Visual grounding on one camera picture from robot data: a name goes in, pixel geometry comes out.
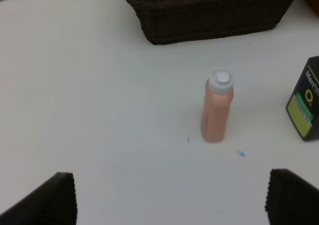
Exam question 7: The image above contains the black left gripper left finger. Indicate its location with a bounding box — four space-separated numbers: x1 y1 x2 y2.
0 172 78 225

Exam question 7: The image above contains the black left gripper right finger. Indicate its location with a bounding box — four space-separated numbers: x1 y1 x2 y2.
265 169 319 225

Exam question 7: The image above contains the black pump bottle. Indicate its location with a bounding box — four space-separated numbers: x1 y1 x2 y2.
286 56 319 141

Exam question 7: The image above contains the pink bottle white cap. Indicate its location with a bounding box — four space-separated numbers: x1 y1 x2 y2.
200 70 234 143

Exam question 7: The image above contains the dark brown wicker basket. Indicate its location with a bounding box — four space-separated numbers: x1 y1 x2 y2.
126 0 294 45

